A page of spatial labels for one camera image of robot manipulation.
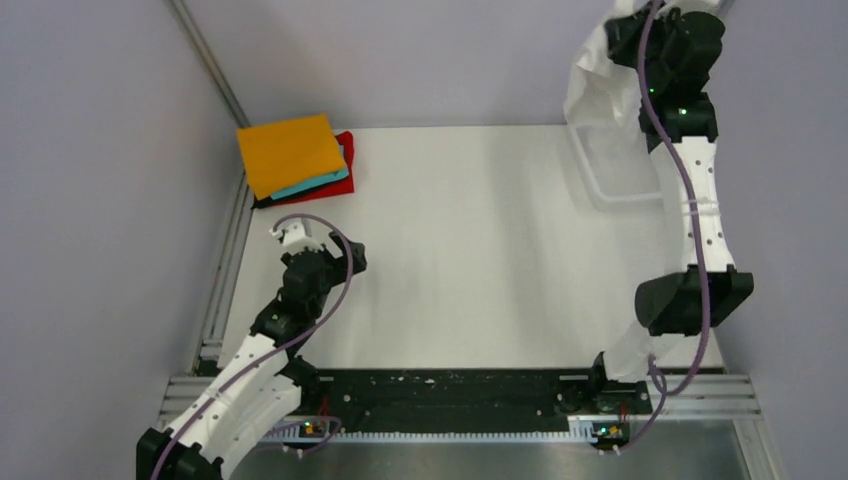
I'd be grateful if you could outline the white t shirt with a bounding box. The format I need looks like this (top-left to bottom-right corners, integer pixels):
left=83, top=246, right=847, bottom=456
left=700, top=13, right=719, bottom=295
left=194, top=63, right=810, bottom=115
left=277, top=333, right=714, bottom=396
left=564, top=1, right=722, bottom=137

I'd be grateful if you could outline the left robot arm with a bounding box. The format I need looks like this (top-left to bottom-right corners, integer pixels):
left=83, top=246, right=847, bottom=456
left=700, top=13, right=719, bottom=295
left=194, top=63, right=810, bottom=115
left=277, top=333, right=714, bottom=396
left=135, top=233, right=367, bottom=479

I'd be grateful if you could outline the left corner metal post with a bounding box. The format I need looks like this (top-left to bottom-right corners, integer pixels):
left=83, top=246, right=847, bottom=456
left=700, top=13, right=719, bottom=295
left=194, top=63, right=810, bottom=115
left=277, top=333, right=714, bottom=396
left=164, top=0, right=250, bottom=128

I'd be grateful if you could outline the white slotted cable duct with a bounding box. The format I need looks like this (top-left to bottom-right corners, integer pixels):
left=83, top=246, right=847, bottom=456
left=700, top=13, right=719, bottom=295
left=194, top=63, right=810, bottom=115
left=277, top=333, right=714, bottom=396
left=259, top=422, right=598, bottom=445

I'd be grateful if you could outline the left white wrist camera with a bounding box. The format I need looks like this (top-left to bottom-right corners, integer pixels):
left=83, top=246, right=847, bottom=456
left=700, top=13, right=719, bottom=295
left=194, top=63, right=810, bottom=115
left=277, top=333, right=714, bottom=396
left=269, top=220, right=323, bottom=255

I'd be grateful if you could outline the red folded t shirt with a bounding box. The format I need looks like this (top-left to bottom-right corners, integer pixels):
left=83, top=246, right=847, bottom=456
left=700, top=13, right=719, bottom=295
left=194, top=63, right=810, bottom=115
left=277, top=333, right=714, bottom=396
left=252, top=131, right=355, bottom=209

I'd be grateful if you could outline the black folded t shirt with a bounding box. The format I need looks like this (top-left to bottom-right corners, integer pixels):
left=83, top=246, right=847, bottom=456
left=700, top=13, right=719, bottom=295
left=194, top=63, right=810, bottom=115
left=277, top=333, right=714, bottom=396
left=251, top=197, right=275, bottom=209

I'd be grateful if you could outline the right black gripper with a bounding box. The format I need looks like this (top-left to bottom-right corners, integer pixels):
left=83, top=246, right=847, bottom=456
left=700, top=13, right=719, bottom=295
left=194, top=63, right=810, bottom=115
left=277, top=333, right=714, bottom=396
left=601, top=0, right=677, bottom=93

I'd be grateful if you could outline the teal folded t shirt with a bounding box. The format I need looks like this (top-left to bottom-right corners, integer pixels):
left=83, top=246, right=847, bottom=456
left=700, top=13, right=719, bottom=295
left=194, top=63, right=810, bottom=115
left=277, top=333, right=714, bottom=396
left=270, top=165, right=350, bottom=200

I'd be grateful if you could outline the orange folded t shirt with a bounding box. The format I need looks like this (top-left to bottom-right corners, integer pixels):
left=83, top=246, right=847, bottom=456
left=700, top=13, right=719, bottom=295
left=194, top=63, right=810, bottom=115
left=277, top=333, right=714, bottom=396
left=237, top=114, right=346, bottom=199

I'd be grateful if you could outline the white plastic basket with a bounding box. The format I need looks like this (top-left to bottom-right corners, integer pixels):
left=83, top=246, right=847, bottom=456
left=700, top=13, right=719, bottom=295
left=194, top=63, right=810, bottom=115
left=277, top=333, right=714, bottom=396
left=568, top=125, right=662, bottom=213

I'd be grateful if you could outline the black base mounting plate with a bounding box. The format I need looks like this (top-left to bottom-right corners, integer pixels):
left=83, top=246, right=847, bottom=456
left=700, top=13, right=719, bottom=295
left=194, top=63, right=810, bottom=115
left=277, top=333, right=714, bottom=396
left=294, top=368, right=653, bottom=434

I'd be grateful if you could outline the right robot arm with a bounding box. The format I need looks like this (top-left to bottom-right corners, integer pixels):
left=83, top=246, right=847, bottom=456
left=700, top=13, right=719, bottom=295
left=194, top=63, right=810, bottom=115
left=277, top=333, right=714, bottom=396
left=586, top=1, right=754, bottom=412

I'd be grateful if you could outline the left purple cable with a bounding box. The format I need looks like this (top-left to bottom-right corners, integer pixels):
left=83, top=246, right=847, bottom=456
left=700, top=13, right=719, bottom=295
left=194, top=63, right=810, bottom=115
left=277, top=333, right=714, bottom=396
left=148, top=213, right=356, bottom=480

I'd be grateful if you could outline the left aluminium frame rail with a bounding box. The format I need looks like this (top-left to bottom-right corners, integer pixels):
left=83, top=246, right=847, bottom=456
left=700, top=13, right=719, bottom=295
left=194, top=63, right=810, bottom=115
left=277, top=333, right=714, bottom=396
left=188, top=176, right=254, bottom=374

